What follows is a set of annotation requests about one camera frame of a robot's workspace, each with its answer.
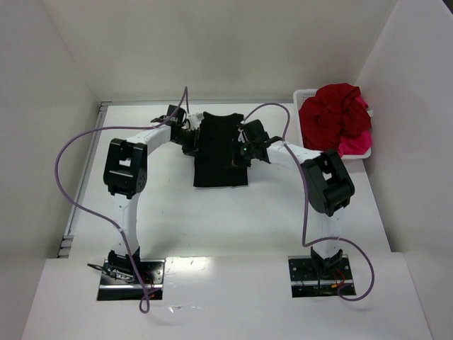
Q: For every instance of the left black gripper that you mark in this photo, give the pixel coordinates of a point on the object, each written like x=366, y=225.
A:
x=191, y=142

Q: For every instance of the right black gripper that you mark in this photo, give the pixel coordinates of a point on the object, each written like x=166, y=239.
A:
x=246, y=150

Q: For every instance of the black t shirt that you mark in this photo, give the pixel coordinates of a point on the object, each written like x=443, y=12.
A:
x=214, y=160

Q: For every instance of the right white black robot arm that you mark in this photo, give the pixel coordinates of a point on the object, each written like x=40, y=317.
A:
x=328, y=187

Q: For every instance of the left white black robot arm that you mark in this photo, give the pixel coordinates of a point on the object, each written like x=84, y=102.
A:
x=125, y=176

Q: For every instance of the white plastic basket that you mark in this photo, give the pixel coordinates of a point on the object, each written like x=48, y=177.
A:
x=308, y=124

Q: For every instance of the dark red t shirt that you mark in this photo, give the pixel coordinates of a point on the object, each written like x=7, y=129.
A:
x=336, y=117

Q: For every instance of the pink t shirt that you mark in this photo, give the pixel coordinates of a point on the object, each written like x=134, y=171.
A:
x=355, y=137

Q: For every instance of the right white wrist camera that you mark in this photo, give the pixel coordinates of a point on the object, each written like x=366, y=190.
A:
x=241, y=138

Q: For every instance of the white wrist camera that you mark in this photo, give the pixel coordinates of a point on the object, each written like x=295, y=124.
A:
x=241, y=138
x=193, y=121

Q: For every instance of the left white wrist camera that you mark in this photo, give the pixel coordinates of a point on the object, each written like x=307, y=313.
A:
x=193, y=121

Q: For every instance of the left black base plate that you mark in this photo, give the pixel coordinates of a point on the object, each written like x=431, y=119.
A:
x=118, y=286

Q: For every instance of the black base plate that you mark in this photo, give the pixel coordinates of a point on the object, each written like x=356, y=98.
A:
x=307, y=283
x=118, y=286

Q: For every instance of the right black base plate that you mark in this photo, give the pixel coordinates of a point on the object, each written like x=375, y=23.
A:
x=307, y=283

